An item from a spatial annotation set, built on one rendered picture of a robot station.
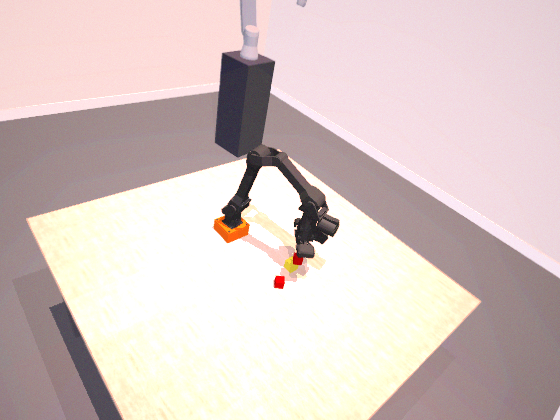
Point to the yellow cube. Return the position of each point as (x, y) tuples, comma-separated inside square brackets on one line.
[(289, 265)]

